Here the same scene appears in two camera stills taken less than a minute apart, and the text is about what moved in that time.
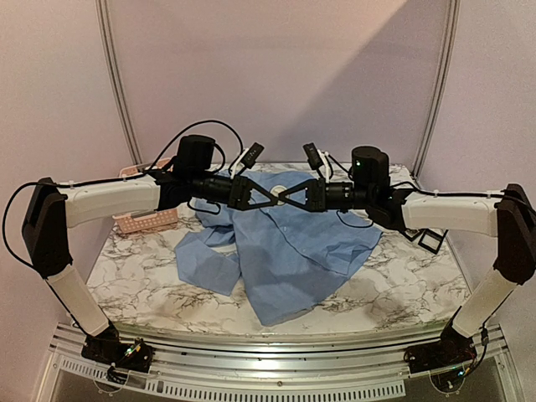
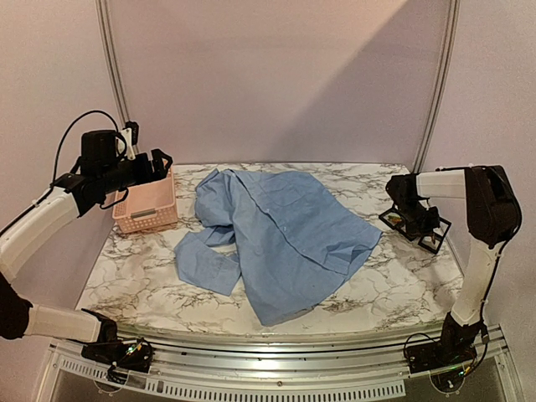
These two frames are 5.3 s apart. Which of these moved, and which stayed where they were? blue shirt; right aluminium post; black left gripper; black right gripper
Moved: black left gripper; black right gripper
Stayed: blue shirt; right aluminium post
